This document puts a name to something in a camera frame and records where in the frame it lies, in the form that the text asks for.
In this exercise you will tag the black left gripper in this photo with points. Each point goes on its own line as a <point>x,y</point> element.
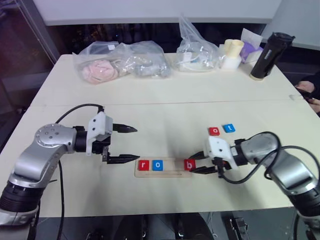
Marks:
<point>100,145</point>

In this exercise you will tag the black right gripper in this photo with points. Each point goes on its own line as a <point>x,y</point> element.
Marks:
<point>220,164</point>

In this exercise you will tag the red letter b block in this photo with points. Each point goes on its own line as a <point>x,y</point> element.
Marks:
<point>189,165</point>

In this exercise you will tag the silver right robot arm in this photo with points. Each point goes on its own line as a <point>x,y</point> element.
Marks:
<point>287,170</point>

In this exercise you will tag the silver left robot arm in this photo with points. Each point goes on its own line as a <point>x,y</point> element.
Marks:
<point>45,155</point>

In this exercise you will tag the red letter r block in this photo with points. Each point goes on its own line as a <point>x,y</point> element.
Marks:
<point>144,165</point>

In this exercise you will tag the red letter o block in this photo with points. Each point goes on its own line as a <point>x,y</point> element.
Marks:
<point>214,131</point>

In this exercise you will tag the blue letter o block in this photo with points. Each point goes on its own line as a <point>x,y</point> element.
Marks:
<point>157,165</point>

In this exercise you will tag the wooden letter tray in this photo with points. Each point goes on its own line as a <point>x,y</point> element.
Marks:
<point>162,173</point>

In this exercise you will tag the blue letter t block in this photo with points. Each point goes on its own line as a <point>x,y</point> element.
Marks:
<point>229,128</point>

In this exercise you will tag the bystander bare hand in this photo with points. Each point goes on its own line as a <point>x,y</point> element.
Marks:
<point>307,86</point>

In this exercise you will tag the black box-shaped device under table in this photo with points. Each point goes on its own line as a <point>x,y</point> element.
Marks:
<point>237,226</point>

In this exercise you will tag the plastic bag with pink plush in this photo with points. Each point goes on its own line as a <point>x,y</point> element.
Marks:
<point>97,67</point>

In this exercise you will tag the plastic bag with grey items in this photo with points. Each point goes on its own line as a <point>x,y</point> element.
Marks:
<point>147,62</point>

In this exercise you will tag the cream cup on white block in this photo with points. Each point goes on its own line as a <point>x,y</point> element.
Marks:
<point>232,53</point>

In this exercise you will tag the black handheld device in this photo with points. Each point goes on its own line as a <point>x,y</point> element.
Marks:
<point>305,94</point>

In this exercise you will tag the purple tissue box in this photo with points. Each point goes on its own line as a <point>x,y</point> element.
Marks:
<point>250,48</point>

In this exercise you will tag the black thermos bottle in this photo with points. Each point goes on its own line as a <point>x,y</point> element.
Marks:
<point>268,57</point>

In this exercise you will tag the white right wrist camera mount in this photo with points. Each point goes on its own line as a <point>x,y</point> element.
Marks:
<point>218,147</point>

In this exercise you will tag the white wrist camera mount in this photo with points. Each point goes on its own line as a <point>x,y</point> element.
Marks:
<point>97,125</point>
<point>218,147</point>

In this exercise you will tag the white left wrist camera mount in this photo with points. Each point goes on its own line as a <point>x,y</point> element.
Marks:
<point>97,125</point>

